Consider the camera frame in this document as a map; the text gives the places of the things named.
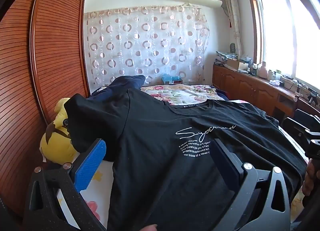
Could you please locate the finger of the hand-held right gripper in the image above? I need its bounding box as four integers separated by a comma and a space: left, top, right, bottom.
282, 117, 320, 145

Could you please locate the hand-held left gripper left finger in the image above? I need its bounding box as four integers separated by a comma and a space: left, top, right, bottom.
24, 138, 108, 231

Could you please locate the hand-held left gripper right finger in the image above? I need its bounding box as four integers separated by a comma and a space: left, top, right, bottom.
211, 138, 292, 231

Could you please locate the black printed t-shirt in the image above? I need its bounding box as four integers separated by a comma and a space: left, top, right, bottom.
64, 87, 308, 231

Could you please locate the person's right hand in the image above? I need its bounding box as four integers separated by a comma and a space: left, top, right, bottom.
302, 157, 320, 197

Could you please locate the person's left hand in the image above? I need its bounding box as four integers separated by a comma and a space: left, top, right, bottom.
136, 224, 158, 231

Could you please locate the white flowered bed sheet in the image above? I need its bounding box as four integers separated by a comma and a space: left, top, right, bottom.
56, 99, 309, 231

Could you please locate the yellow plush toy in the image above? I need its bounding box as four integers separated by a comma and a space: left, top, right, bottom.
39, 97, 80, 165

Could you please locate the wooden side cabinet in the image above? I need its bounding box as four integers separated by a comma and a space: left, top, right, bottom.
212, 62, 320, 124

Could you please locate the white plastic jug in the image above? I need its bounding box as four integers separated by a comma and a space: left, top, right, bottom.
257, 62, 268, 79

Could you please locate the rose floral blanket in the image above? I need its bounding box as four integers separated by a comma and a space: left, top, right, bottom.
140, 84, 227, 108

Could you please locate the navy blue folded cloth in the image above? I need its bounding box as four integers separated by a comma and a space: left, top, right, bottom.
86, 74, 147, 102

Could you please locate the cardboard box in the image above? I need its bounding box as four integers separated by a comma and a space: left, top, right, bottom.
226, 58, 249, 72

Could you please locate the wood framed window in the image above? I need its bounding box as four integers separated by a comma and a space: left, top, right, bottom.
246, 0, 320, 97

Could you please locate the blue plastic bag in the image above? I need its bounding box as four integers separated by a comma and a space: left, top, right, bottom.
161, 73, 183, 85

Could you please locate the stack of folded cloths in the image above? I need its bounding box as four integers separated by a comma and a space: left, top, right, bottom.
215, 51, 238, 62

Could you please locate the wooden slatted wardrobe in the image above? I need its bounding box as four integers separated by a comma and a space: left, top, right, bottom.
0, 0, 90, 221

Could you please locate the sheer circle patterned curtain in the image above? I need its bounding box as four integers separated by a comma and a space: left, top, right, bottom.
84, 5, 210, 88

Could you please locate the beige window curtain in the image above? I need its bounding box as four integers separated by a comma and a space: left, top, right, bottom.
223, 0, 247, 59

